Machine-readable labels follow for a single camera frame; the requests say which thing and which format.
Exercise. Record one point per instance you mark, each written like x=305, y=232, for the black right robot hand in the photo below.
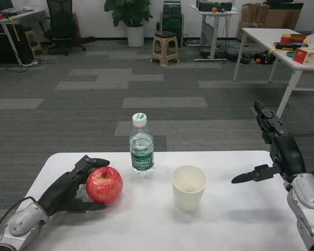
x=289, y=154

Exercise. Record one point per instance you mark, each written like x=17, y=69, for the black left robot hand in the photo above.
x=60, y=191

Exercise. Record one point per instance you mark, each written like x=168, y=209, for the red apple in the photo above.
x=104, y=185

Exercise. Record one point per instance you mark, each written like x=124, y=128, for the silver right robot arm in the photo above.
x=307, y=193

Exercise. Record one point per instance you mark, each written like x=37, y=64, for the clear water bottle green label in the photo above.
x=141, y=162

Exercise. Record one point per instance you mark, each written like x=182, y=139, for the red white tissue box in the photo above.
x=307, y=56

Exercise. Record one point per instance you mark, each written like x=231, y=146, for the teal round lid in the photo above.
x=290, y=54

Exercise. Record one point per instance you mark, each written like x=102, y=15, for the black yellow tool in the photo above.
x=284, y=46

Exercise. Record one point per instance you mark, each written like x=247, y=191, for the white paper cup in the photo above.
x=188, y=198

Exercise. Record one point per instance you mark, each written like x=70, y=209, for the pink yellow cylinder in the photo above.
x=286, y=39

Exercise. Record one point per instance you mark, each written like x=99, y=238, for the orange tray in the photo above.
x=298, y=38

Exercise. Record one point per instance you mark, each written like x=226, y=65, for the large white table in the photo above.
x=259, y=32

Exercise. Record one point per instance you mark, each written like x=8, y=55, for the white power strip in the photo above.
x=30, y=63

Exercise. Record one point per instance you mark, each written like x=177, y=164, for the large brown cardboard box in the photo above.
x=282, y=17

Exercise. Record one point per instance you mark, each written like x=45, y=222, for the small brown cardboard box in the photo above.
x=251, y=14

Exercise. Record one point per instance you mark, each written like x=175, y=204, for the white standing desk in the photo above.
x=217, y=26

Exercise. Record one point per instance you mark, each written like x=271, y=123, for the plain beige plastic stool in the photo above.
x=33, y=38

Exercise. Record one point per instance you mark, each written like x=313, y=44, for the black cabinet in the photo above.
x=2, y=45

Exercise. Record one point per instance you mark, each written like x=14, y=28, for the red panel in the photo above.
x=77, y=24

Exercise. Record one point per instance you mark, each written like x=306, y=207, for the black equipment boxes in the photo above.
x=206, y=6

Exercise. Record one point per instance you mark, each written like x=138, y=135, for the black mesh office chair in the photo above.
x=60, y=21

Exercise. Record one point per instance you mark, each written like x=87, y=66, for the green plant in white pot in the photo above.
x=135, y=36

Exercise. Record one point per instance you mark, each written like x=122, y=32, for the beige plastic stool brown seat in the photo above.
x=165, y=35

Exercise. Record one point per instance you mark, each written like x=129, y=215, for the black green computer tower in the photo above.
x=172, y=24

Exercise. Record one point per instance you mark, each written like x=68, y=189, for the white desk with monitor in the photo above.
x=28, y=13

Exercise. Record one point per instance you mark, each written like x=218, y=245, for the black ribbed case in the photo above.
x=172, y=7

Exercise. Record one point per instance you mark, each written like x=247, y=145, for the black computer monitor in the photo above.
x=0, y=5

